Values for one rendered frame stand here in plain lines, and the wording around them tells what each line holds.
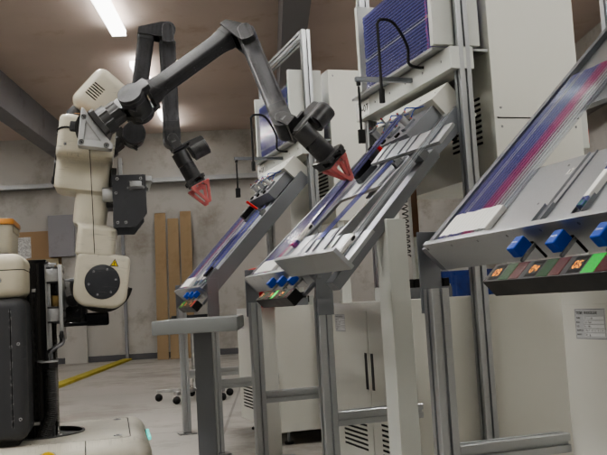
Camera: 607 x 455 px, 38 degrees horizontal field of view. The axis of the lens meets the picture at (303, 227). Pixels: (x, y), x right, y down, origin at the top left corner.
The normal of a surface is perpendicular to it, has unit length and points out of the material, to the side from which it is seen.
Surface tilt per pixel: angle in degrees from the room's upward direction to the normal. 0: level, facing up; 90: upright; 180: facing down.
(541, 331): 90
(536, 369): 90
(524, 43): 90
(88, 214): 90
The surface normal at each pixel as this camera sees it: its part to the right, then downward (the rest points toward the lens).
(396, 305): 0.43, -0.11
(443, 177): -0.95, 0.03
